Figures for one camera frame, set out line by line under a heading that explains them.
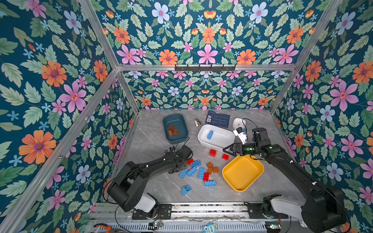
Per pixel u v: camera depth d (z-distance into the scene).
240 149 0.69
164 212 0.74
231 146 0.70
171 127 1.07
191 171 0.84
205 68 0.92
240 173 0.88
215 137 1.03
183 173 0.86
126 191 0.43
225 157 0.94
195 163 0.91
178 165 0.64
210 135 1.02
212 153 0.94
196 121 1.11
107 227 0.69
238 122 1.07
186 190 0.78
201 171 0.86
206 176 0.84
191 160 0.91
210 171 0.86
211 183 0.81
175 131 1.04
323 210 0.40
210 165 0.88
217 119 1.12
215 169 0.87
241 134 0.73
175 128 1.08
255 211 0.74
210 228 0.68
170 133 1.02
